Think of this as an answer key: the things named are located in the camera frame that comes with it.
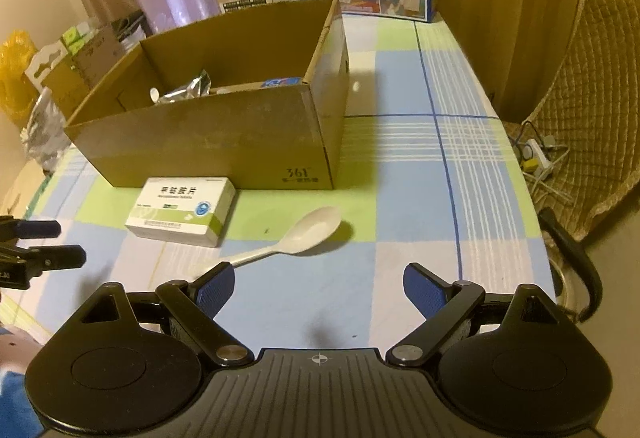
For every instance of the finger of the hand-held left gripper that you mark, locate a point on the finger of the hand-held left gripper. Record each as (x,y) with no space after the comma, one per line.
(60,258)
(40,229)

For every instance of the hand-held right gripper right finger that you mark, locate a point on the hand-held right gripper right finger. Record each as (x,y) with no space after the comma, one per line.
(425,290)

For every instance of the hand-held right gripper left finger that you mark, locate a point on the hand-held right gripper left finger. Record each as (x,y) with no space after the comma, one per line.
(216,290)

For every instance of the white green medicine box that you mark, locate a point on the white green medicine box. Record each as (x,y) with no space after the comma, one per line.
(175,210)

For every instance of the white plastic spoon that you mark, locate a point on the white plastic spoon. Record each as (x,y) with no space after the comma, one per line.
(312,228)

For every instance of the large brown cardboard box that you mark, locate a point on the large brown cardboard box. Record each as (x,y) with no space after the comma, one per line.
(210,143)

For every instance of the small white round lid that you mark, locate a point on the small white round lid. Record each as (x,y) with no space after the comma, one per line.
(154,94)

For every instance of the silver foil bag green leaf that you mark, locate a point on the silver foil bag green leaf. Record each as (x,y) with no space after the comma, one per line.
(187,88)

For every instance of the clear plastic box blue label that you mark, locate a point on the clear plastic box blue label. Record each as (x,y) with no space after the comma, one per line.
(282,82)

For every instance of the white plastic bag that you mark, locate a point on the white plastic bag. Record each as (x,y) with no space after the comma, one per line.
(45,133)

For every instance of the blue white cloth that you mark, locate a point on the blue white cloth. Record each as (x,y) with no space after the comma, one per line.
(10,393)

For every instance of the black chair armrest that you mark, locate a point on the black chair armrest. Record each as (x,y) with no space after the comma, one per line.
(580,258)

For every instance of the yellow plastic bag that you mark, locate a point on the yellow plastic bag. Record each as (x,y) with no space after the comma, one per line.
(15,68)

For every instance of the small brown cardboard box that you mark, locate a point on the small brown cardboard box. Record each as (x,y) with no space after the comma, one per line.
(95,60)

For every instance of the quilted chair cover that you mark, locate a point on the quilted chair cover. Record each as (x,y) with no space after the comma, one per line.
(595,118)

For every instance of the brown curtain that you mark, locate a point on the brown curtain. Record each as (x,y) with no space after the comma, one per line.
(510,18)

